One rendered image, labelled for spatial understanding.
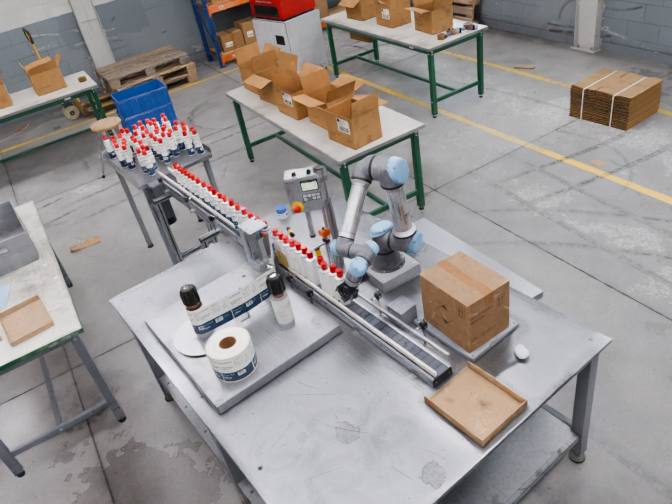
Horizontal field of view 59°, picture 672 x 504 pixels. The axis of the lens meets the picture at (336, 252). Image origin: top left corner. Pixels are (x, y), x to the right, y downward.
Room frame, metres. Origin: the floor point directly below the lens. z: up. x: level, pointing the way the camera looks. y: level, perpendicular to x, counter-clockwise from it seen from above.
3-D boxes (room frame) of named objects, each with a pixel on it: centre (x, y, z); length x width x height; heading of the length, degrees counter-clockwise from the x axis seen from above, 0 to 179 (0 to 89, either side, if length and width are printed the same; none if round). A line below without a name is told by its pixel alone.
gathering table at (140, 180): (4.42, 1.24, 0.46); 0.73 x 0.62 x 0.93; 31
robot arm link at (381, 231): (2.44, -0.25, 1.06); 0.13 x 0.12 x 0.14; 50
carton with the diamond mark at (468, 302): (1.93, -0.51, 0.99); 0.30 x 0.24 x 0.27; 27
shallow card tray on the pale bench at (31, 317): (2.69, 1.79, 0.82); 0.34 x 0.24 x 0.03; 31
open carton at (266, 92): (5.40, 0.25, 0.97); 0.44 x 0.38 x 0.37; 120
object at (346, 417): (2.19, 0.12, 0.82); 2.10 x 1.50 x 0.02; 31
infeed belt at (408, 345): (2.35, 0.10, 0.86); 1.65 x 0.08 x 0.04; 31
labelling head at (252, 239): (2.66, 0.40, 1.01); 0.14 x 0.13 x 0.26; 31
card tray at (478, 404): (1.50, -0.42, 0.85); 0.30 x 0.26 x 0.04; 31
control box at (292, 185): (2.49, 0.08, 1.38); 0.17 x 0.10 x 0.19; 86
